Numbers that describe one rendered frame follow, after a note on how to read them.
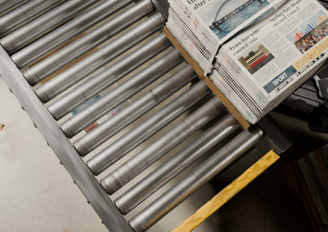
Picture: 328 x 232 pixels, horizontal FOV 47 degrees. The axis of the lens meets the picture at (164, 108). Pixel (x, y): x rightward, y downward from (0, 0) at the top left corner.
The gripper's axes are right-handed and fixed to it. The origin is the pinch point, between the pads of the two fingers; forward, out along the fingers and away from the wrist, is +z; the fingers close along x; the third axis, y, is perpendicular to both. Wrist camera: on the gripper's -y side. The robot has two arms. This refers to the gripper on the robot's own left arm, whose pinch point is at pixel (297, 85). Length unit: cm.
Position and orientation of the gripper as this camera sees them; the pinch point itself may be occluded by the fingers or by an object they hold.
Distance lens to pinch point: 120.6
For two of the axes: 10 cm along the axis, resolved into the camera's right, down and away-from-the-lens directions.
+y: 0.7, -3.3, -9.4
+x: -7.8, 5.6, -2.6
